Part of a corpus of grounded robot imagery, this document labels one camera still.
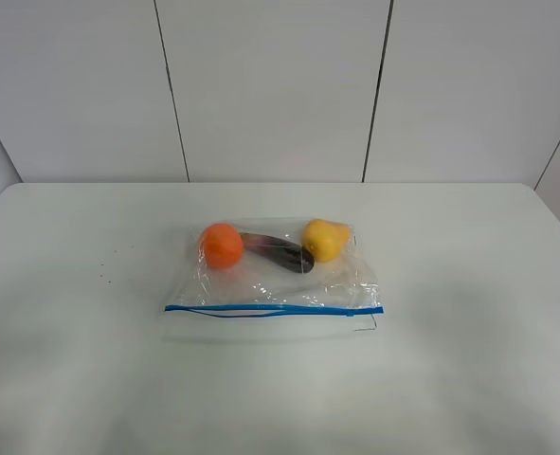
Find clear zip bag blue seal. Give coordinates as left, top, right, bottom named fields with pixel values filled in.
left=163, top=218, right=384, bottom=319

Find purple eggplant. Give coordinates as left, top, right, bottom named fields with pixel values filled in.
left=240, top=232, right=316, bottom=274

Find yellow pear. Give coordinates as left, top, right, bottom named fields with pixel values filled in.
left=301, top=219, right=350, bottom=263

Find orange fruit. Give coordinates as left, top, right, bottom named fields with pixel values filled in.
left=198, top=223, right=244, bottom=269

